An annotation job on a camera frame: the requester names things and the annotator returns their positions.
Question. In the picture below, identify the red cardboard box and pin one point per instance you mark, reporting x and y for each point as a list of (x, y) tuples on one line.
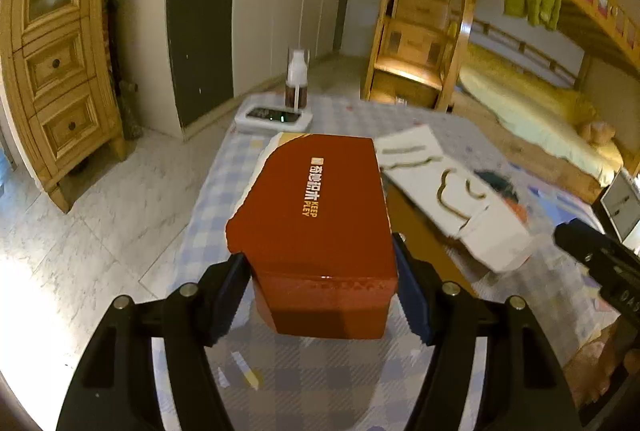
[(320, 231)]

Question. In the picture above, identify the yellow bedding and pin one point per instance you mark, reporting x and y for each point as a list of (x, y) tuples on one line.
[(525, 106)]

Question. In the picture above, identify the wooden cabinet with glass door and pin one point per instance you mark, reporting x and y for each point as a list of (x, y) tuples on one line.
[(65, 121)]

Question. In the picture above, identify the laptop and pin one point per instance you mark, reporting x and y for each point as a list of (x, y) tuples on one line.
[(622, 206)]

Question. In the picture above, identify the white torn cardboard packaging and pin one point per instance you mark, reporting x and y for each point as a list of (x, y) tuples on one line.
[(420, 176)]

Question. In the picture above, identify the pink fluffy stool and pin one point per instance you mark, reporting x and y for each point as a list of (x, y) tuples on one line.
[(595, 376)]

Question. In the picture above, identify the tan plush toy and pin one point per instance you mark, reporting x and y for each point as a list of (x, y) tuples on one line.
[(597, 133)]

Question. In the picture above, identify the white wardrobe with round holes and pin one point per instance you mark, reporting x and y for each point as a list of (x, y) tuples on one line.
[(200, 11)]

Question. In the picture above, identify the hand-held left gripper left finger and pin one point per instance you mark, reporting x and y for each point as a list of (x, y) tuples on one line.
[(227, 301)]

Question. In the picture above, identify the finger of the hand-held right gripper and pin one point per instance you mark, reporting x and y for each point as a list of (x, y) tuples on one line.
[(582, 241)]

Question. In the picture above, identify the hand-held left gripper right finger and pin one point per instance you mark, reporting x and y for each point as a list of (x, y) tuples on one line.
[(412, 291)]

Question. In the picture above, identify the colourful cartoon rug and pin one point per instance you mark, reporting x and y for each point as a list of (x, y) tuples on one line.
[(550, 198)]

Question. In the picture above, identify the brown spray bottle white cap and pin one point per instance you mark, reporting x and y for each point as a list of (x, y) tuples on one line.
[(296, 86)]

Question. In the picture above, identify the blue checkered tablecloth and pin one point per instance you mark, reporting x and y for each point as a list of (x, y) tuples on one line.
[(300, 381)]

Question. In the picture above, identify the white electronic device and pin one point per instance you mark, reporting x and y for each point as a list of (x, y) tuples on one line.
[(270, 121)]

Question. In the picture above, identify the wooden stair drawers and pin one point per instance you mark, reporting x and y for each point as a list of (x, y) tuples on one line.
[(415, 41)]

